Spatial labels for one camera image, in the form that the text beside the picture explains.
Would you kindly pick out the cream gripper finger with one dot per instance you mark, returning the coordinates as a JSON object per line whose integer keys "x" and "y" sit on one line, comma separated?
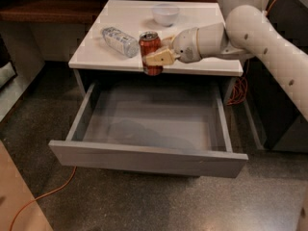
{"x": 162, "y": 56}
{"x": 167, "y": 42}

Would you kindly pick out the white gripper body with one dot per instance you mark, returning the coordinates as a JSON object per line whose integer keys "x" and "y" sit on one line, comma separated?
{"x": 185, "y": 45}

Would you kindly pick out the red coke can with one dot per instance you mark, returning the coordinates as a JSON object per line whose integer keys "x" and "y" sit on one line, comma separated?
{"x": 149, "y": 42}

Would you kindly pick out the grey top drawer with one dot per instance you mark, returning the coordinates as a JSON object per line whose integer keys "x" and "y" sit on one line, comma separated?
{"x": 173, "y": 128}

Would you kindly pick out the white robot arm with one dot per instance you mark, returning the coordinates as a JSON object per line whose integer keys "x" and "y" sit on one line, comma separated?
{"x": 268, "y": 194}

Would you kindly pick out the white top drawer cabinet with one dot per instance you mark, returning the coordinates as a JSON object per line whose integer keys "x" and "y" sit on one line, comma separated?
{"x": 199, "y": 40}

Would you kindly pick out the clear plastic water bottle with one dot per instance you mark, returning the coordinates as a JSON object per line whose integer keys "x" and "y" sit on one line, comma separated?
{"x": 121, "y": 42}

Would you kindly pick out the dark wooden shelf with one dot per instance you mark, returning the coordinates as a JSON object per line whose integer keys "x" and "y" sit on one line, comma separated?
{"x": 59, "y": 11}

